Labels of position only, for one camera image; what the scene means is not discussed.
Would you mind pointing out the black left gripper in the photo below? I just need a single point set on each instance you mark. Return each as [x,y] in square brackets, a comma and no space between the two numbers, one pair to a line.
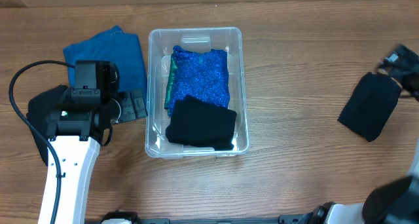
[131,112]

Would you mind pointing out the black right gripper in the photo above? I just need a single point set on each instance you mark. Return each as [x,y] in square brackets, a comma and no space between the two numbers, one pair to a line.
[402,70]

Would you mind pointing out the black cloth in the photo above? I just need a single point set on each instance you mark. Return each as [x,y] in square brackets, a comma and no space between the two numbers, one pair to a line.
[370,105]
[201,124]

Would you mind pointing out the blue sequin garment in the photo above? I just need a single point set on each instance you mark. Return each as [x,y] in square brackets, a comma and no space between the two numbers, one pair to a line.
[201,75]

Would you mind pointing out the black cloth under left arm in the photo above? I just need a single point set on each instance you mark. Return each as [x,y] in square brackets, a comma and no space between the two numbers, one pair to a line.
[39,108]

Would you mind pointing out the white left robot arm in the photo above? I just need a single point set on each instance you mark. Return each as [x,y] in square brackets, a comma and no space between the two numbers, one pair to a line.
[76,160]

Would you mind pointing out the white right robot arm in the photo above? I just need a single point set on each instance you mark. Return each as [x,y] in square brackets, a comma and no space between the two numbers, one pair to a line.
[396,202]

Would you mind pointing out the clear plastic container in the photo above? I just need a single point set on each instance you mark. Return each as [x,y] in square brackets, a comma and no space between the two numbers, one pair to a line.
[161,43]

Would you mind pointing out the blue denim folded cloth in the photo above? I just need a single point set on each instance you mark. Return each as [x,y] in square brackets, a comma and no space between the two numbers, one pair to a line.
[116,46]

